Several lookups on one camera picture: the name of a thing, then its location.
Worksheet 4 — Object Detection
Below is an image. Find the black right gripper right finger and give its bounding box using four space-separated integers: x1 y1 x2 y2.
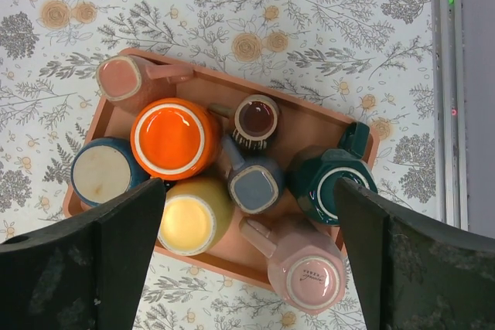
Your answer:
333 179 494 329

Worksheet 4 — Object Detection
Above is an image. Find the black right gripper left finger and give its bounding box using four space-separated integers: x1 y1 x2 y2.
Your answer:
1 179 166 329

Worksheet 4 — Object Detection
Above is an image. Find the light pink mug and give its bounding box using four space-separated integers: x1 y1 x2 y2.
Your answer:
239 214 347 315

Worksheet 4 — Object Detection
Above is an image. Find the blue mug cream base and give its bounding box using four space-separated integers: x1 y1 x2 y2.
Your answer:
70 137 150 207

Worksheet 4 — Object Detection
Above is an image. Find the yellow mug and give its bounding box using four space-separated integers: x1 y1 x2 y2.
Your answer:
158 176 234 256

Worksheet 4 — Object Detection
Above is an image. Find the orange mug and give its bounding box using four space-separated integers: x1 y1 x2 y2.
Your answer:
130 98 223 181

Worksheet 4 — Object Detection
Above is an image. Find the dark green mug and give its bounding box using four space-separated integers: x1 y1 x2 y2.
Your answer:
286 121 377 226

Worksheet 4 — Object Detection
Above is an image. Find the grey-blue square mug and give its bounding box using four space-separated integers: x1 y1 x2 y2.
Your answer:
221 134 285 214

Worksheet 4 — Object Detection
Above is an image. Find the salmon textured mug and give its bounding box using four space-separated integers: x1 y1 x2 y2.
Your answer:
96 55 194 115

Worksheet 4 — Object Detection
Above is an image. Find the brown striped mug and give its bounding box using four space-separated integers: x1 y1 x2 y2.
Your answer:
208 94 281 151

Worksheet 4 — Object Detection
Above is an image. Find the floral table mat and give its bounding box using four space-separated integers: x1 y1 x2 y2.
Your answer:
0 0 446 330

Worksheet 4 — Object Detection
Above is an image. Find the aluminium frame rail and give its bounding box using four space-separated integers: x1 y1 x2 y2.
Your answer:
432 0 469 230

